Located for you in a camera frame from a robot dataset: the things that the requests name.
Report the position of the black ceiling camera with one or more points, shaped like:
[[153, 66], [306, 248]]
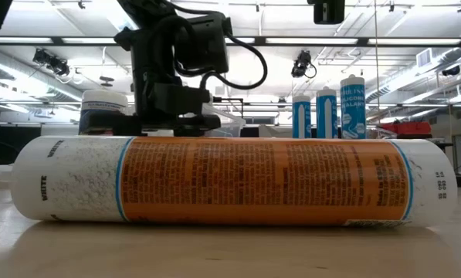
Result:
[[50, 62], [301, 65]]

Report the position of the black overhead camera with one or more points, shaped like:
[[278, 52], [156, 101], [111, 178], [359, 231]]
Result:
[[326, 11]]

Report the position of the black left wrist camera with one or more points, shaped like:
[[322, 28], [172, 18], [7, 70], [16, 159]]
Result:
[[203, 42]]

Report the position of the blue silicone tube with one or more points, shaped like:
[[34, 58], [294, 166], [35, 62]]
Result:
[[301, 119], [353, 112], [326, 116]]

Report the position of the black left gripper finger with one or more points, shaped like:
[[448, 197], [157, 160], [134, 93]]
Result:
[[197, 125]]

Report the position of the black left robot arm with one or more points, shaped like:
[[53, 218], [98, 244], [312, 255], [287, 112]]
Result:
[[149, 4]]

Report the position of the clear plastic bin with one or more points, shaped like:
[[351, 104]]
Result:
[[232, 123]]

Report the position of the red storage bin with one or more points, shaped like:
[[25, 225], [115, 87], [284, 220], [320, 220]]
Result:
[[407, 128]]

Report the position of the yellow Lysol wipes canister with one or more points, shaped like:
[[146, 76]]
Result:
[[104, 97]]

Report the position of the orange sealant tube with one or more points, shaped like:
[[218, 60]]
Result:
[[253, 181]]

